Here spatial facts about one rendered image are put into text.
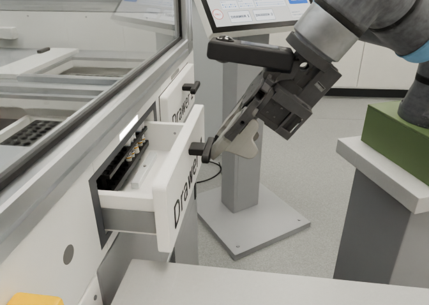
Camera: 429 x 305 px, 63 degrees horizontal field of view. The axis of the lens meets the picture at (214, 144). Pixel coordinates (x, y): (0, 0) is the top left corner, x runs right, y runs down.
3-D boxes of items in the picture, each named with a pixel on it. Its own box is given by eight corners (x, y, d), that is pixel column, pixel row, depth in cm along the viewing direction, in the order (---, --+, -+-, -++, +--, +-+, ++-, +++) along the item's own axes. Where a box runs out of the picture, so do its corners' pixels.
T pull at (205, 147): (215, 143, 59) (215, 135, 58) (209, 165, 52) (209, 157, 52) (194, 141, 59) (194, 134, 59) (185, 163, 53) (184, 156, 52)
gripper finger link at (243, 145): (236, 183, 52) (276, 135, 49) (203, 161, 51) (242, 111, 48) (236, 174, 55) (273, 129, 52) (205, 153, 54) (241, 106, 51)
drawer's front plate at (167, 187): (204, 153, 73) (203, 103, 68) (170, 255, 47) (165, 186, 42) (196, 153, 73) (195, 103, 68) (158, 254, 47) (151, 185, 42)
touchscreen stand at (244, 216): (309, 226, 176) (343, 10, 130) (235, 260, 156) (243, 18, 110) (251, 180, 215) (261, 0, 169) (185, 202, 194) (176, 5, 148)
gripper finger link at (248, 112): (232, 145, 48) (272, 94, 46) (223, 139, 48) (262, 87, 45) (232, 134, 53) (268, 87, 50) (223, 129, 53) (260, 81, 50)
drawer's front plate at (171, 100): (195, 101, 101) (193, 62, 96) (170, 145, 76) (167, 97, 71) (188, 100, 102) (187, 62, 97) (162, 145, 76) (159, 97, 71)
